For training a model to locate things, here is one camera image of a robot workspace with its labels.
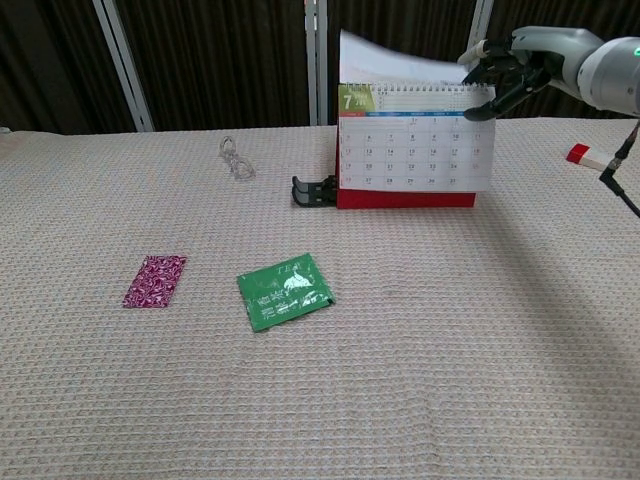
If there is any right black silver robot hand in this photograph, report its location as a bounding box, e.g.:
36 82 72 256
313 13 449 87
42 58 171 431
457 25 602 123

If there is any red desk flip calendar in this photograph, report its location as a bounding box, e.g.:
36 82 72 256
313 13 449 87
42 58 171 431
336 28 498 211

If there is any red and white small box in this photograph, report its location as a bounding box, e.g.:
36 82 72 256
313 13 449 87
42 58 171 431
565 142 614 173

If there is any black plastic phone stand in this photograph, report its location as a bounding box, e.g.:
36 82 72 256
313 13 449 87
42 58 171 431
290 174 341 208

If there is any green tea sachet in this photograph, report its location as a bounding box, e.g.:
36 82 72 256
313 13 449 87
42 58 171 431
235 252 337 333

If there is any beige woven tablecloth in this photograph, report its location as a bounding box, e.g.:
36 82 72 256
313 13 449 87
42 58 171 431
0 116 640 480

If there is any magenta patterned card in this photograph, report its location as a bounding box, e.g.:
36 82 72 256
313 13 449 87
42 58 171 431
121 254 188 310

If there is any grey partition frame post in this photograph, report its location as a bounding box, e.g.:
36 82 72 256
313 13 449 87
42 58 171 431
91 0 155 133
301 0 322 127
469 0 495 87

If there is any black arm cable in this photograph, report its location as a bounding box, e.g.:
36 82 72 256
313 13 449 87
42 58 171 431
598 118 640 219

